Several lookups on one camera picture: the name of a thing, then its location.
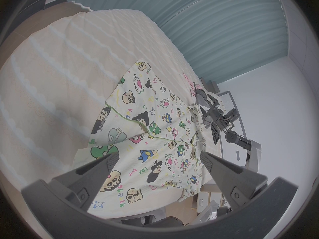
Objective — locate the black garment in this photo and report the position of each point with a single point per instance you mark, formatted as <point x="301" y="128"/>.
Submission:
<point x="215" y="136"/>

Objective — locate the grey bedside table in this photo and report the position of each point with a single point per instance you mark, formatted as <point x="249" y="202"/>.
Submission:
<point x="210" y="85"/>

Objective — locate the pink garment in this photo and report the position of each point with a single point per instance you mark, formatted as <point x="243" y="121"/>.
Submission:
<point x="192" y="83"/>

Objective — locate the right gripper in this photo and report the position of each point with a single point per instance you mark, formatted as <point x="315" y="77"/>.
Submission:
<point x="216" y="112"/>

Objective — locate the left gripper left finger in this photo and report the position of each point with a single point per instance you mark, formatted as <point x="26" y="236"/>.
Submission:
<point x="82" y="183"/>

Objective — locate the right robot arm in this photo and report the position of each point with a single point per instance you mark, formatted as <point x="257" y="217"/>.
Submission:
<point x="254" y="155"/>

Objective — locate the white printed pyjama top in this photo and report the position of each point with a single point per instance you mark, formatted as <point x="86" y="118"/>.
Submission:
<point x="154" y="123"/>

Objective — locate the pile of clothes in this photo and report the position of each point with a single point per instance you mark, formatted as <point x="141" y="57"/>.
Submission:
<point x="201" y="97"/>

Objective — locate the white printed pillow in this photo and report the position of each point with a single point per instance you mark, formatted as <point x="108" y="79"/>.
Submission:
<point x="219" y="97"/>

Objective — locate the bed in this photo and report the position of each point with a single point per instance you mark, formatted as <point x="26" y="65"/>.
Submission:
<point x="62" y="83"/>

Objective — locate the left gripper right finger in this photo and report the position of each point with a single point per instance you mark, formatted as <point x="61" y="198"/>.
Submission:
<point x="234" y="183"/>

